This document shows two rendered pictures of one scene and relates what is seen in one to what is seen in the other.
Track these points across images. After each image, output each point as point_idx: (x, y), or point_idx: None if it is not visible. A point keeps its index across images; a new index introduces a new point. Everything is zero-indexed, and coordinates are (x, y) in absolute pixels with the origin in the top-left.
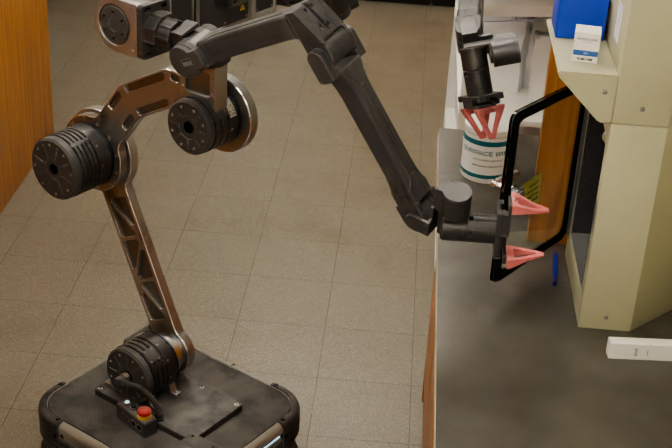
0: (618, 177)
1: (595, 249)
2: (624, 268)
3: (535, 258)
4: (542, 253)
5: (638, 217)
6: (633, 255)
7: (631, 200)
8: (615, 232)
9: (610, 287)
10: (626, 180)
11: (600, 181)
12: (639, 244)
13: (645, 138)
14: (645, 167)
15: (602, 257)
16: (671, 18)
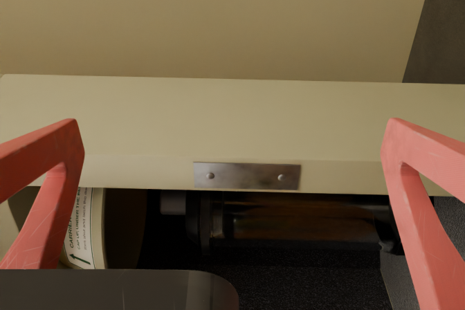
0: (111, 127)
1: (351, 151)
2: (383, 102)
3: (430, 130)
4: (385, 142)
5: (232, 93)
6: (339, 93)
7: (184, 104)
8: (283, 122)
9: (454, 118)
10: (123, 115)
11: (130, 171)
12: (305, 88)
13: (12, 97)
14: (94, 92)
15: (371, 137)
16: None
